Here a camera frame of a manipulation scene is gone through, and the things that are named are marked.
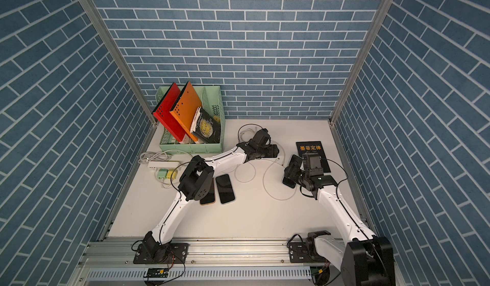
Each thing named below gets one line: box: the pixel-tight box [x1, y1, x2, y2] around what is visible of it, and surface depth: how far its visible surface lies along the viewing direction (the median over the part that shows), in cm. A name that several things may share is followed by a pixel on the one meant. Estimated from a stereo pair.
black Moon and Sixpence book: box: [190, 106, 222, 144], surface depth 98 cm
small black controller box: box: [143, 267, 170, 278], surface depth 73 cm
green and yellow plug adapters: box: [157, 168, 179, 180], surface depth 96 cm
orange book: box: [169, 81, 203, 144], surface depth 92 cm
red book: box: [151, 82, 191, 144], surface depth 89 cm
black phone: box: [282, 154, 304, 189], surface depth 78 cm
